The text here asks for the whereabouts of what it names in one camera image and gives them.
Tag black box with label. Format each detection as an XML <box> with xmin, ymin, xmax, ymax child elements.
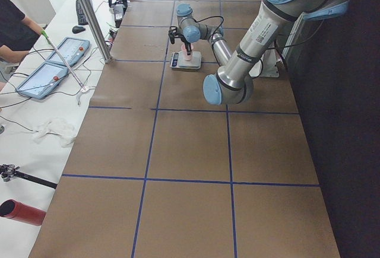
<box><xmin>113</xmin><ymin>4</ymin><xmax>124</xmax><ymax>28</ymax></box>

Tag silver digital kitchen scale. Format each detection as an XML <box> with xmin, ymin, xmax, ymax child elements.
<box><xmin>170</xmin><ymin>52</ymin><xmax>202</xmax><ymax>70</ymax></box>

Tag red cylinder bottle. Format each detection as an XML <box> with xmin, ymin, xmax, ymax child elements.
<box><xmin>1</xmin><ymin>199</ymin><xmax>46</xmax><ymax>226</ymax></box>

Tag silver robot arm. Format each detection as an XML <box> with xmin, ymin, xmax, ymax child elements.
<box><xmin>168</xmin><ymin>0</ymin><xmax>349</xmax><ymax>105</ymax></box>

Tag green handled reacher stick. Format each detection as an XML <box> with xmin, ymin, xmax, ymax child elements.
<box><xmin>40</xmin><ymin>30</ymin><xmax>90</xmax><ymax>93</ymax></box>

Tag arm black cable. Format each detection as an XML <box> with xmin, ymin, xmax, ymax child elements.
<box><xmin>192</xmin><ymin>15</ymin><xmax>225</xmax><ymax>38</ymax></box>

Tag person in black shirt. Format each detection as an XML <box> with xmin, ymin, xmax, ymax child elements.
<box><xmin>0</xmin><ymin>0</ymin><xmax>45</xmax><ymax>93</ymax></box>

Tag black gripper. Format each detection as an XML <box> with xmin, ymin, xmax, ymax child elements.
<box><xmin>180</xmin><ymin>37</ymin><xmax>192</xmax><ymax>55</ymax></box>

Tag far teach pendant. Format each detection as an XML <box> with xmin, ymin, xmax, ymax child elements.
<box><xmin>58</xmin><ymin>37</ymin><xmax>91</xmax><ymax>67</ymax></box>

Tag black tripod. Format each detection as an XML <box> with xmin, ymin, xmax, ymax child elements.
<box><xmin>1</xmin><ymin>164</ymin><xmax>58</xmax><ymax>189</ymax></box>

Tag black keyboard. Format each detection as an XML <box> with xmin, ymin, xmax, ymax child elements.
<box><xmin>75</xmin><ymin>0</ymin><xmax>88</xmax><ymax>26</ymax></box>

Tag black computer mouse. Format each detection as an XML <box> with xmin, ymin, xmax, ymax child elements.
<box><xmin>72</xmin><ymin>26</ymin><xmax>86</xmax><ymax>34</ymax></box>

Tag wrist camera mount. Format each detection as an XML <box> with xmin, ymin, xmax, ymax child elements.
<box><xmin>168</xmin><ymin>26</ymin><xmax>180</xmax><ymax>44</ymax></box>

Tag aluminium frame post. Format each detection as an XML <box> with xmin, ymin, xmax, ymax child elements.
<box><xmin>79</xmin><ymin>0</ymin><xmax>112</xmax><ymax>63</ymax></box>

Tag near teach pendant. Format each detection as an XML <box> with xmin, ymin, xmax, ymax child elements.
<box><xmin>15</xmin><ymin>62</ymin><xmax>68</xmax><ymax>100</ymax></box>

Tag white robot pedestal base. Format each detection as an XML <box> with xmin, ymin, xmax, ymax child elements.
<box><xmin>249</xmin><ymin>50</ymin><xmax>280</xmax><ymax>78</ymax></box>

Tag teach pendant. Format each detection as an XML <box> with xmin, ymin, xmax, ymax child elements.
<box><xmin>58</xmin><ymin>37</ymin><xmax>91</xmax><ymax>67</ymax></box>
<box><xmin>15</xmin><ymin>62</ymin><xmax>68</xmax><ymax>100</ymax></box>

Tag white crumpled cloth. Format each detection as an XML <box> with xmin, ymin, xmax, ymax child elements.
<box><xmin>32</xmin><ymin>117</ymin><xmax>77</xmax><ymax>148</ymax></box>

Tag pink paper cup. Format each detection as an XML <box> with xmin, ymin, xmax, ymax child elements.
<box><xmin>181</xmin><ymin>44</ymin><xmax>194</xmax><ymax>60</ymax></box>

